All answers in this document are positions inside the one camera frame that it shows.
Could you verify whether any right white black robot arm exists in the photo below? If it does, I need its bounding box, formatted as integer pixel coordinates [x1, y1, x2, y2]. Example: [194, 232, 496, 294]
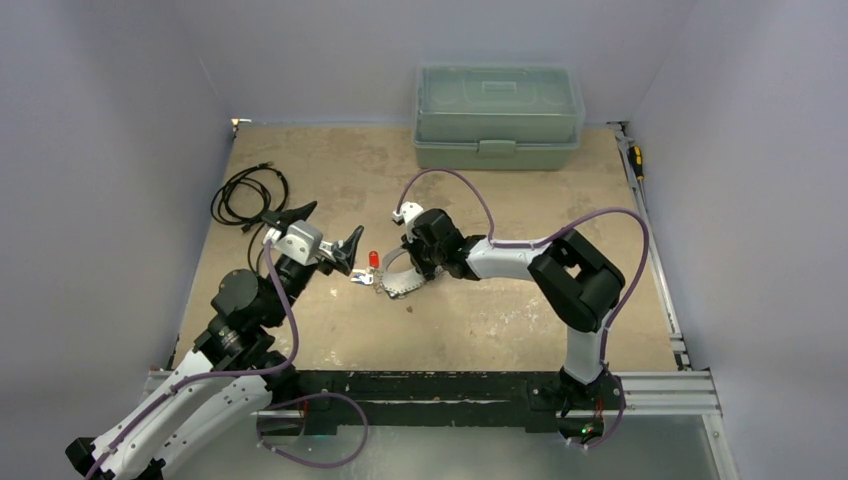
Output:
[392, 202, 625, 408]

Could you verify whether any black coiled cable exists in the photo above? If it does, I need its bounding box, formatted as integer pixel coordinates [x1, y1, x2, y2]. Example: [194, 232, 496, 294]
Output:
[210, 162, 296, 274]

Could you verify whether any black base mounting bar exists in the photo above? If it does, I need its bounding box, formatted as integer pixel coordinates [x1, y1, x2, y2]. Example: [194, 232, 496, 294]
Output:
[254, 370, 626, 442]

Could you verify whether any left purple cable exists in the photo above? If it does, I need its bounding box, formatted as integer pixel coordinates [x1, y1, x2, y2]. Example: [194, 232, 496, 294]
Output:
[82, 241, 301, 480]

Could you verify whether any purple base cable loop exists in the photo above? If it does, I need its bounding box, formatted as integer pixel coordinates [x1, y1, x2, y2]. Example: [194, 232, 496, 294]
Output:
[255, 393, 369, 470]

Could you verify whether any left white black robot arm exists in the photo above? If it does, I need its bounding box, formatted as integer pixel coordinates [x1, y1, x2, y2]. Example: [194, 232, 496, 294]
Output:
[65, 202, 364, 479]

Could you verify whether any keyring with keys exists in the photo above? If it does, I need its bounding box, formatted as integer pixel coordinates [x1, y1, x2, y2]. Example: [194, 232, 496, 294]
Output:
[350, 247, 429, 300]

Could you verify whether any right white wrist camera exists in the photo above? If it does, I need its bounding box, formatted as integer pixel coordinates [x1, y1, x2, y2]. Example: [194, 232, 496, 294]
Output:
[391, 201, 424, 243]

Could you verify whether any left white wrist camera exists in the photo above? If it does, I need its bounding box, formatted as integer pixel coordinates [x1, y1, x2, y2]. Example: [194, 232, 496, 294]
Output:
[263, 221, 337, 264]

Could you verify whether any green plastic toolbox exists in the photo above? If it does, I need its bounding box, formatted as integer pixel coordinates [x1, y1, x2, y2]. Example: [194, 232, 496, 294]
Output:
[412, 64, 586, 171]

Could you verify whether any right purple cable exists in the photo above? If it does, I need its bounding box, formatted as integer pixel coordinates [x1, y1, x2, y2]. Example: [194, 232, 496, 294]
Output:
[395, 167, 652, 369]

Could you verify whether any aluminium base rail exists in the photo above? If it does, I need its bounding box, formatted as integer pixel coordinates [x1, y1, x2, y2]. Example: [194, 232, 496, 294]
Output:
[137, 334, 723, 420]

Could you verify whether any yellow black screwdriver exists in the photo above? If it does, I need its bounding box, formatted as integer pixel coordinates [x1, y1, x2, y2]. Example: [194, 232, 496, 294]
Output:
[627, 145, 644, 181]

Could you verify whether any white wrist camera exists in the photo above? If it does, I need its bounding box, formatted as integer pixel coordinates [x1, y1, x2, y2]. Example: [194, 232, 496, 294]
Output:
[263, 221, 337, 264]
[391, 201, 424, 243]

